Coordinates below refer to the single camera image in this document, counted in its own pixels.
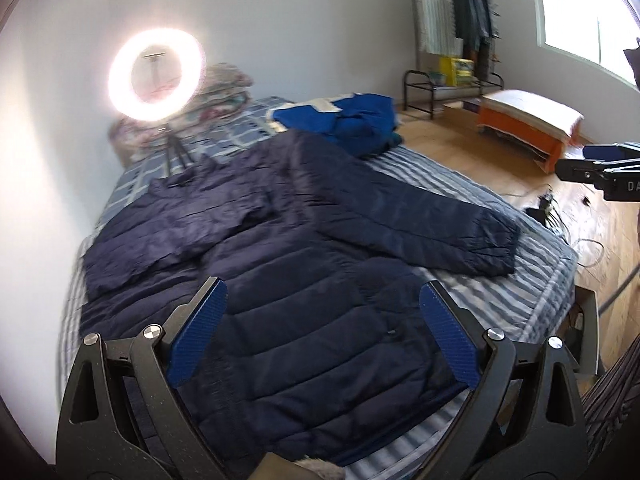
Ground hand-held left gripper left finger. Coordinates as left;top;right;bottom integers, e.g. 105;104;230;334
55;276;230;480

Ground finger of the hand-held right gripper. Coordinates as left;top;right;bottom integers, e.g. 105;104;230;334
554;158;617;184
582;143;640;162

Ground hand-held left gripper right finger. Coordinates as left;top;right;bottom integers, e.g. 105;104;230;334
419;280;588;480

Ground navy puffer jacket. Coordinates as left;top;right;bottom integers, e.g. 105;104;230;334
80;130;523;466

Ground black clothes rack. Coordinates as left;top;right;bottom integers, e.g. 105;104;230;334
406;0;502;88

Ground dark hanging clothes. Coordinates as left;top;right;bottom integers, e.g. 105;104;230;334
450;0;495;56

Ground black power strip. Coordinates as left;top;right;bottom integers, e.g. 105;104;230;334
522;190;563;226

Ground bed with striped sheet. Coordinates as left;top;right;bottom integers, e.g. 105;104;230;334
57;96;580;480

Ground orange stool with white cushion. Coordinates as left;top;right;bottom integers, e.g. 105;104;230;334
477;89;586;173

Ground window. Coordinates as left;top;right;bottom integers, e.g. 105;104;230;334
534;0;640;87

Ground yellow box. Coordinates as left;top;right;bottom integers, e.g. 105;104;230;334
440;56;476;86

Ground beige furry garment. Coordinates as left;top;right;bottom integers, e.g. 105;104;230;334
249;452;347;480

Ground black metal shoe rack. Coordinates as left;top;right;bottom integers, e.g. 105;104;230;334
402;70;506;121

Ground person's dark ribbed clothing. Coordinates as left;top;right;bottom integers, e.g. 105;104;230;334
582;334;640;467

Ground black tripod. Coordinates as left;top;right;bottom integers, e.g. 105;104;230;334
159;121;193;181

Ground blue checked blanket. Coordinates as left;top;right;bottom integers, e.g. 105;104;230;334
107;96;301;211

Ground green striped towel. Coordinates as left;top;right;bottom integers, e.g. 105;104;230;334
410;0;463;56

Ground bright blue jacket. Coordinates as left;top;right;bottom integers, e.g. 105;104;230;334
270;92;403;158

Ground floral quilt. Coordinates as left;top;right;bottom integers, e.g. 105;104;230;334
110;62;257;162

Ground ring light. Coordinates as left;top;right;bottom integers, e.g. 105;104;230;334
107;29;207;122

